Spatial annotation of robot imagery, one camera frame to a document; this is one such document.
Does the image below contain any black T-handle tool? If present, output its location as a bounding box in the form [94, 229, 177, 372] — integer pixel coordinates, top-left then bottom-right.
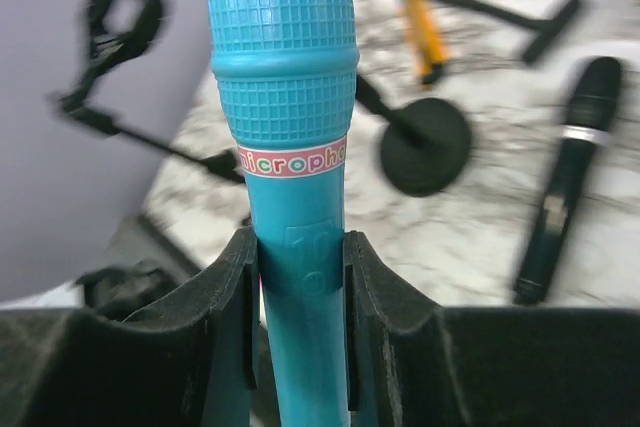
[437, 0, 586, 67]

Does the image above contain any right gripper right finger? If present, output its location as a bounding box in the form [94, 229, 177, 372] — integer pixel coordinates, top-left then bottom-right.
[343, 231, 639, 426]

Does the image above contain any yellow utility knife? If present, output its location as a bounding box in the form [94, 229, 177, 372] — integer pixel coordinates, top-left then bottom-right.
[400, 0, 449, 88]

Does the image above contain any black tripod shock-mount stand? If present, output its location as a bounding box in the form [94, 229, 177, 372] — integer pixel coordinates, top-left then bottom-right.
[52, 0, 245, 185]

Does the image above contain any black clip microphone stand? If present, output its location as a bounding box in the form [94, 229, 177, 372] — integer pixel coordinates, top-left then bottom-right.
[355, 75, 473, 198]

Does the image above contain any black microphone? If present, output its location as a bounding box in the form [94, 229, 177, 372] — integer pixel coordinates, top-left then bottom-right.
[513, 57, 623, 306]

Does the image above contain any blue toy microphone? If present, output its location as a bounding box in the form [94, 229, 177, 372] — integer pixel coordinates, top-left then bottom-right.
[209, 0, 359, 426]

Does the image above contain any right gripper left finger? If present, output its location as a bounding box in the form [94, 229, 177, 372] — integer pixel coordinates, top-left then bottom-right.
[1, 228, 259, 426]

